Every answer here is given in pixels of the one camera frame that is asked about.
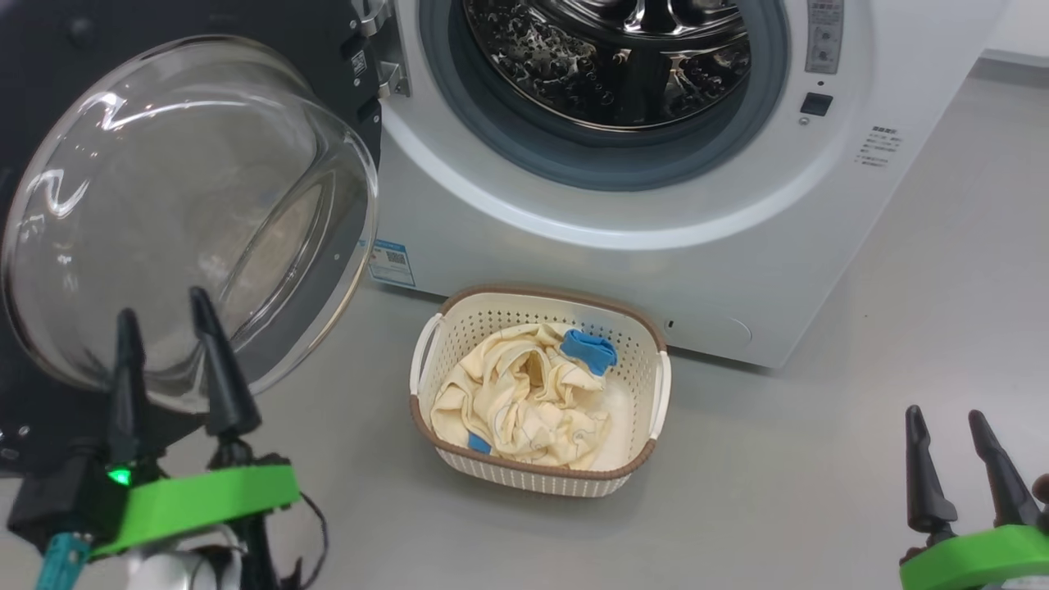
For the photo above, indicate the grey warning sticker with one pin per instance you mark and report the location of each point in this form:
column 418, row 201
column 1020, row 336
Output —
column 824, row 37

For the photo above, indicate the blue energy label sticker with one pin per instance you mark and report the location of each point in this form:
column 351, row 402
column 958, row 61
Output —
column 392, row 262

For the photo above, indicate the cream garment with blue trim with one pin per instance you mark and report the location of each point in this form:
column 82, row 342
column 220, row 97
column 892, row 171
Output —
column 524, row 360
column 541, row 442

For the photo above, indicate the cream laundry basket brown rim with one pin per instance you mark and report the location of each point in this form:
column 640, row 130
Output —
column 639, row 393

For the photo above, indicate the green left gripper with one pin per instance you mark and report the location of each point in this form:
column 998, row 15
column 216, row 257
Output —
column 205, row 496

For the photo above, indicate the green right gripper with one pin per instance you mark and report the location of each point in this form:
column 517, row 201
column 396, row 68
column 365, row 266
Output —
column 975, row 561

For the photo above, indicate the black round glass washer door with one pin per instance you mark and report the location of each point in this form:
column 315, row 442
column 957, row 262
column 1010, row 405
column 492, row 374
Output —
column 164, row 205

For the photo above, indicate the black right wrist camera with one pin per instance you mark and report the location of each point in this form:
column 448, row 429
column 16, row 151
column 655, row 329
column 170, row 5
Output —
column 1042, row 492

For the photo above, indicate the white front-load washing machine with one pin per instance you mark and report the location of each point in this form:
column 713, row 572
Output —
column 737, row 246

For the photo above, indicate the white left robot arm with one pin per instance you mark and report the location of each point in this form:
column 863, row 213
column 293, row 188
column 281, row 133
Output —
column 164, row 574

